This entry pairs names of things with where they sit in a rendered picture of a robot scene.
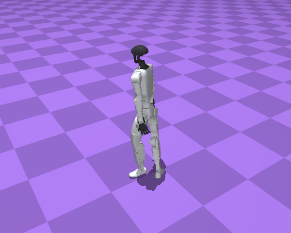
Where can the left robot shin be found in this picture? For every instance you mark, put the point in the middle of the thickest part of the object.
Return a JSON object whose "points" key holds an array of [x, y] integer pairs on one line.
{"points": [[140, 157]]}

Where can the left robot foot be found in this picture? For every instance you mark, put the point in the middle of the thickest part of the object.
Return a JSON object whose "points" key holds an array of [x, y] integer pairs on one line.
{"points": [[137, 172]]}

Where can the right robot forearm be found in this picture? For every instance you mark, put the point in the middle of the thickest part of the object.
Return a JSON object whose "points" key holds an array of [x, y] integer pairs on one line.
{"points": [[151, 99]]}

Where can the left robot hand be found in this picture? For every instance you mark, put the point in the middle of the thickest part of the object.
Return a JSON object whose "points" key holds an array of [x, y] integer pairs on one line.
{"points": [[143, 128]]}

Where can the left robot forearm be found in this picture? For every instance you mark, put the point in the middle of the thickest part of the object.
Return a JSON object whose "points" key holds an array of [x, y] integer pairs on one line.
{"points": [[139, 109]]}

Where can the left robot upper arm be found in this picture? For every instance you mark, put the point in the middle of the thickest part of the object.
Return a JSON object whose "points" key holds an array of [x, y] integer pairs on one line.
{"points": [[136, 82]]}

